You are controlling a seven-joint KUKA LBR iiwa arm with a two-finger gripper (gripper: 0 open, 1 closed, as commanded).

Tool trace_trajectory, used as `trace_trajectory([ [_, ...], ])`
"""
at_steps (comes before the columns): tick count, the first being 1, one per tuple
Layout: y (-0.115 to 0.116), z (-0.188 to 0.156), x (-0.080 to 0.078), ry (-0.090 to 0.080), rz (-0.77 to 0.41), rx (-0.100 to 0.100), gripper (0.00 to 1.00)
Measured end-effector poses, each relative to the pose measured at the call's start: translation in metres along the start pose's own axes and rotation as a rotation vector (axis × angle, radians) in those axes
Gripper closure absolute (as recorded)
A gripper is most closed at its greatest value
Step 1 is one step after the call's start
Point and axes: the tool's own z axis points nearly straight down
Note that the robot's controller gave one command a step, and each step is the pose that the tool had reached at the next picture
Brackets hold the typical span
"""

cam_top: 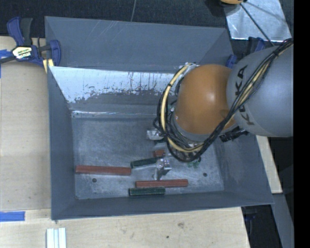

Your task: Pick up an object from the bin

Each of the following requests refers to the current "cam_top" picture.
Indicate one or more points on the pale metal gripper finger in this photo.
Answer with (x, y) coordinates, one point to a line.
(155, 135)
(164, 164)

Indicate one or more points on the grey metal bin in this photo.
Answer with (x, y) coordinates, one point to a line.
(113, 143)

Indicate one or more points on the red-brown flat block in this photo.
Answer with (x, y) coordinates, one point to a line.
(103, 170)
(159, 153)
(161, 183)

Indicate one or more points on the dark green flat block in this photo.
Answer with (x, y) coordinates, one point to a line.
(144, 162)
(146, 191)

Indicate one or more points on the pale wood flat board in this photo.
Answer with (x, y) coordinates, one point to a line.
(24, 138)

